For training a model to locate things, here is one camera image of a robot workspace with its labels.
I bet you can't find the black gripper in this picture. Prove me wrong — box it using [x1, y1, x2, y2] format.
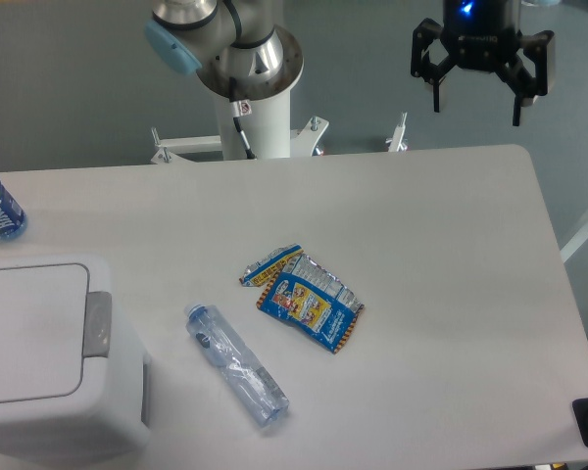
[411, 0, 555, 126]

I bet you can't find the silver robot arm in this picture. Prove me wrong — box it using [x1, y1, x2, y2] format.
[145, 1, 555, 125]

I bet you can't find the white trash can lid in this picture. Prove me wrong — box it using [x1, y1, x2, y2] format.
[0, 263, 89, 403]

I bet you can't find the white trash can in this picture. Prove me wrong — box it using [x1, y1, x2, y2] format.
[0, 254, 151, 467]

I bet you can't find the blue yellow snack wrapper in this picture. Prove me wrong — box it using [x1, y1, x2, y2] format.
[239, 244, 365, 353]

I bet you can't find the crushed clear plastic bottle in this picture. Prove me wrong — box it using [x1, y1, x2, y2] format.
[185, 305, 290, 427]

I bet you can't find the grey lid push button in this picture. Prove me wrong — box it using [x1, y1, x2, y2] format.
[82, 291, 113, 357]

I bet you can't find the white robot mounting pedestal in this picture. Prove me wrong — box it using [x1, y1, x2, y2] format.
[149, 90, 410, 165]

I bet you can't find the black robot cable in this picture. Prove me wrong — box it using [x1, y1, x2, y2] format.
[228, 76, 257, 161]

